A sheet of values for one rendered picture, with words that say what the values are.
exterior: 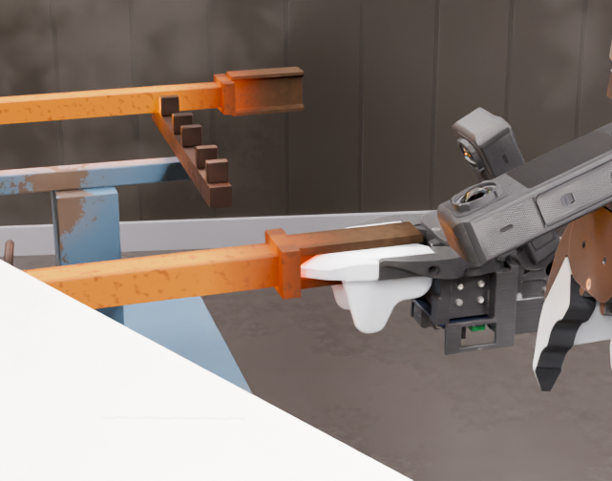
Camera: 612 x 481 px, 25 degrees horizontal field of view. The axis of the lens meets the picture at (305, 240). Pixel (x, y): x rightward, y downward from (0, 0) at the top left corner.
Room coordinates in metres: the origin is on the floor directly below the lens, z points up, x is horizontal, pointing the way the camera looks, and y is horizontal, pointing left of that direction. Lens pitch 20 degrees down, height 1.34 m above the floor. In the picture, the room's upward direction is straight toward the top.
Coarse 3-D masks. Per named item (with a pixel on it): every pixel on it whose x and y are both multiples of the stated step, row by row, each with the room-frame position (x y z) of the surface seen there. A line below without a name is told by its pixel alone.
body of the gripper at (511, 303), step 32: (512, 256) 0.91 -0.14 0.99; (448, 288) 0.89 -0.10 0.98; (480, 288) 0.90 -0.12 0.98; (512, 288) 0.89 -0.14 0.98; (544, 288) 0.92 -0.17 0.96; (416, 320) 0.93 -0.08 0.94; (448, 320) 0.89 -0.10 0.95; (480, 320) 0.88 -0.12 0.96; (512, 320) 0.89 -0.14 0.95; (448, 352) 0.88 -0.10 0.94
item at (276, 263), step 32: (384, 224) 0.91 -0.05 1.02; (160, 256) 0.87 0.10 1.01; (192, 256) 0.87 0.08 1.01; (224, 256) 0.86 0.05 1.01; (256, 256) 0.86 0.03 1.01; (288, 256) 0.86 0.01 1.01; (64, 288) 0.82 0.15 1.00; (96, 288) 0.83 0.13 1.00; (128, 288) 0.84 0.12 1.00; (160, 288) 0.84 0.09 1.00; (192, 288) 0.85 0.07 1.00; (224, 288) 0.85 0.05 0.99; (256, 288) 0.86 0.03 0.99; (288, 288) 0.86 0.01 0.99
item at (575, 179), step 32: (608, 128) 0.68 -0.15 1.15; (544, 160) 0.67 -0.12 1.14; (576, 160) 0.65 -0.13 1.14; (608, 160) 0.65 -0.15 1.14; (480, 192) 0.65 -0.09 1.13; (512, 192) 0.65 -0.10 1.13; (544, 192) 0.64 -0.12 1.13; (576, 192) 0.64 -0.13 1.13; (608, 192) 0.64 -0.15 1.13; (448, 224) 0.65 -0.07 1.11; (480, 224) 0.63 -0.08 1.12; (512, 224) 0.64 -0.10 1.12; (544, 224) 0.64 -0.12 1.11; (480, 256) 0.63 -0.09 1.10
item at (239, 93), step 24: (240, 72) 1.48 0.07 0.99; (264, 72) 1.48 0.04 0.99; (288, 72) 1.48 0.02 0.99; (24, 96) 1.41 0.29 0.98; (48, 96) 1.41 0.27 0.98; (72, 96) 1.41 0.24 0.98; (96, 96) 1.42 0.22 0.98; (120, 96) 1.42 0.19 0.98; (144, 96) 1.43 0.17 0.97; (192, 96) 1.44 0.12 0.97; (216, 96) 1.45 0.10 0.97; (240, 96) 1.47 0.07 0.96; (264, 96) 1.48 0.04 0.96; (288, 96) 1.48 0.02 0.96; (0, 120) 1.39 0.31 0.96; (24, 120) 1.39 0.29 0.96; (48, 120) 1.40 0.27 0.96
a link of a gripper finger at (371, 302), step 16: (320, 256) 0.87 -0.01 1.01; (336, 256) 0.87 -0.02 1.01; (352, 256) 0.87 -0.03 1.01; (368, 256) 0.87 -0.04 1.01; (384, 256) 0.87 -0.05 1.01; (400, 256) 0.87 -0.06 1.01; (304, 272) 0.87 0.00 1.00; (320, 272) 0.87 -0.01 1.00; (336, 272) 0.86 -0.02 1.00; (352, 272) 0.86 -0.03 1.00; (368, 272) 0.86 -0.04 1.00; (352, 288) 0.87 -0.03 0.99; (368, 288) 0.87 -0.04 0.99; (384, 288) 0.87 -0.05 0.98; (400, 288) 0.88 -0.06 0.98; (416, 288) 0.88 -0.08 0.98; (352, 304) 0.87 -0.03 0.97; (368, 304) 0.87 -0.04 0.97; (384, 304) 0.87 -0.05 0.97; (368, 320) 0.87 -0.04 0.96; (384, 320) 0.87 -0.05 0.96
